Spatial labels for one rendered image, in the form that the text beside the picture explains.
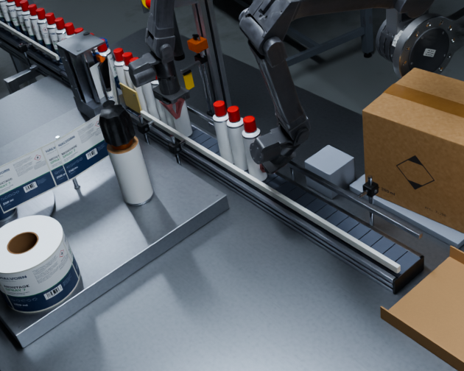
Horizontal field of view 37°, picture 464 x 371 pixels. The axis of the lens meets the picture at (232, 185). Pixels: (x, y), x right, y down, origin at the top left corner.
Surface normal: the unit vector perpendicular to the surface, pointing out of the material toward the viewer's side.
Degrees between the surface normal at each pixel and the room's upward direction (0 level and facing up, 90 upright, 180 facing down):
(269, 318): 0
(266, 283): 0
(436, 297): 0
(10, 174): 90
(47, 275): 90
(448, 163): 90
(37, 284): 90
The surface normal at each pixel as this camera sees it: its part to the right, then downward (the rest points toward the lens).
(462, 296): -0.15, -0.77
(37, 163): 0.55, 0.46
